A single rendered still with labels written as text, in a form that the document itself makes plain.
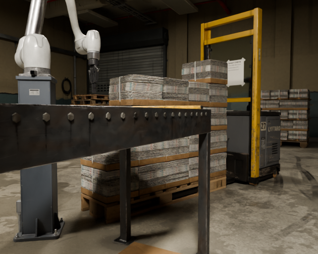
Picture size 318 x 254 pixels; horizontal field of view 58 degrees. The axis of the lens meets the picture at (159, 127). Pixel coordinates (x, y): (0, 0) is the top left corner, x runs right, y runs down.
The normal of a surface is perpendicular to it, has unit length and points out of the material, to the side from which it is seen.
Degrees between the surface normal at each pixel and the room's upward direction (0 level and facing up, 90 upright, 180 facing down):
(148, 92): 90
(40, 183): 90
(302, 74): 90
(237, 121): 90
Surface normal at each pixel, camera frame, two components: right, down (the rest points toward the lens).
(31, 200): 0.18, 0.05
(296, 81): -0.47, 0.04
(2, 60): 0.88, 0.03
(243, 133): -0.73, 0.04
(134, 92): 0.61, 0.04
